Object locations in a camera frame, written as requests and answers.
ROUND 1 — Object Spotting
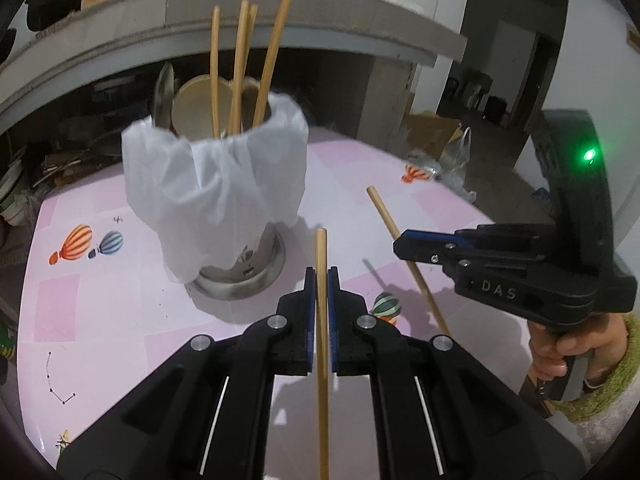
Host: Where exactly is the cardboard box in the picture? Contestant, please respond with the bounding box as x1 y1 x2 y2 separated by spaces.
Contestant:
402 110 464 162

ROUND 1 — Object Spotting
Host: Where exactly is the round white plastic spoon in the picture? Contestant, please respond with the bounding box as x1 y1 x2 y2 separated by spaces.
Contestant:
171 75 236 141

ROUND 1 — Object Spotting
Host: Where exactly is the metal spoon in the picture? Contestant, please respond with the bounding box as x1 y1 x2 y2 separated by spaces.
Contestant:
152 61 177 133

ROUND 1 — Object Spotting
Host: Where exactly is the person's right hand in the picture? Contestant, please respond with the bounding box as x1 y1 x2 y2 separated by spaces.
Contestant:
529 316 631 387

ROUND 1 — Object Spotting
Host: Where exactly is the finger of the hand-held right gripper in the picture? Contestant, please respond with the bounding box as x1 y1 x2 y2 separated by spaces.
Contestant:
401 225 555 252
392 238 555 279

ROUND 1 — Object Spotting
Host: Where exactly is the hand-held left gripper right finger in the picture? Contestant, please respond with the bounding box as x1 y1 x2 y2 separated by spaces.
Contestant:
327 266 583 480

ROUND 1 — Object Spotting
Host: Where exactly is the concrete kitchen counter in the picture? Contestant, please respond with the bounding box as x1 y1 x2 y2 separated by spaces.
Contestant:
0 0 468 133

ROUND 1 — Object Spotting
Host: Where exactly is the white plastic bag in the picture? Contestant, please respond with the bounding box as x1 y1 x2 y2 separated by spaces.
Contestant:
121 92 309 285

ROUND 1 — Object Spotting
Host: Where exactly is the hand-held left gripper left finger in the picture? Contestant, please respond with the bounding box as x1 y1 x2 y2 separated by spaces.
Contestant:
57 266 318 480

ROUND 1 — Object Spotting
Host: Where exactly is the steel utensil holder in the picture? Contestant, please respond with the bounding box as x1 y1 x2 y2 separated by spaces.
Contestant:
187 222 288 303

